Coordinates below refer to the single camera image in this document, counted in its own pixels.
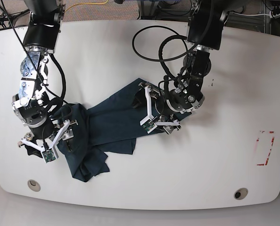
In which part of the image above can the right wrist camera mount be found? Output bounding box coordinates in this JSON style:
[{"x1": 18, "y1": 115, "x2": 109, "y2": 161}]
[{"x1": 17, "y1": 119, "x2": 79, "y2": 164}]

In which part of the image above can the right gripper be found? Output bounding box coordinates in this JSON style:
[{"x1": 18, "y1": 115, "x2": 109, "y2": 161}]
[{"x1": 25, "y1": 120, "x2": 74, "y2": 157}]

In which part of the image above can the yellow cable on floor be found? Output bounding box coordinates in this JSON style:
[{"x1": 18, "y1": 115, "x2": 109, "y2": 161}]
[{"x1": 66, "y1": 0, "x2": 109, "y2": 12}]

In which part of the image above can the red tape rectangle marking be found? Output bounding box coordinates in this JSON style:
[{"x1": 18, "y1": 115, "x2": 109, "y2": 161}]
[{"x1": 254, "y1": 130, "x2": 275, "y2": 166}]

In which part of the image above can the white power strip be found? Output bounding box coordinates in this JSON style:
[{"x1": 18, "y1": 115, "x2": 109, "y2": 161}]
[{"x1": 270, "y1": 8, "x2": 280, "y2": 19}]

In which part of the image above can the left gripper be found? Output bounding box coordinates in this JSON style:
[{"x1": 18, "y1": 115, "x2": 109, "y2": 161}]
[{"x1": 132, "y1": 90, "x2": 178, "y2": 132}]

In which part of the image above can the right table cable grommet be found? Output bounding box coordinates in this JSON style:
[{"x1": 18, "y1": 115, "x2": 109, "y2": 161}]
[{"x1": 234, "y1": 188, "x2": 248, "y2": 200}]

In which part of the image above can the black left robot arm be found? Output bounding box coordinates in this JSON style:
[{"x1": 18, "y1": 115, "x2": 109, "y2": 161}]
[{"x1": 133, "y1": 0, "x2": 229, "y2": 134}]

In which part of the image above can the dark teal T-shirt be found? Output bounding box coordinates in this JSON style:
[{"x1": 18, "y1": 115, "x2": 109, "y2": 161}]
[{"x1": 50, "y1": 77, "x2": 192, "y2": 183}]

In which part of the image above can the black tripod stand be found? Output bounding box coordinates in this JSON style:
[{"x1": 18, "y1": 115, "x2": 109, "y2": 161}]
[{"x1": 0, "y1": 5, "x2": 30, "y2": 31}]

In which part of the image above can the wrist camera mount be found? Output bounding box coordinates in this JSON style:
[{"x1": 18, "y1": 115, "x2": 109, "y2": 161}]
[
  {"x1": 138, "y1": 81, "x2": 182, "y2": 135},
  {"x1": 17, "y1": 119, "x2": 79, "y2": 164}
]

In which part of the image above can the left table cable grommet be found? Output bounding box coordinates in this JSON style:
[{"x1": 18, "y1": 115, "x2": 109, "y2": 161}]
[{"x1": 27, "y1": 180, "x2": 41, "y2": 192}]

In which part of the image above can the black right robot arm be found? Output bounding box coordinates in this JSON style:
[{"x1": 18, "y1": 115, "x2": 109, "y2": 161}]
[{"x1": 12, "y1": 0, "x2": 74, "y2": 163}]

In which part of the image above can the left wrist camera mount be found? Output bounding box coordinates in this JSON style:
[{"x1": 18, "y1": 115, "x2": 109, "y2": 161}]
[{"x1": 138, "y1": 81, "x2": 182, "y2": 135}]

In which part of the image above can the table cable grommet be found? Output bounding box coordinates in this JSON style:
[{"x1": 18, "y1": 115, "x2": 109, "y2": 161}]
[
  {"x1": 27, "y1": 180, "x2": 41, "y2": 192},
  {"x1": 234, "y1": 188, "x2": 248, "y2": 200}
]

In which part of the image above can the grey metal frame leg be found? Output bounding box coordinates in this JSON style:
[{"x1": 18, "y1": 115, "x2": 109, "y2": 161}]
[{"x1": 137, "y1": 0, "x2": 161, "y2": 20}]

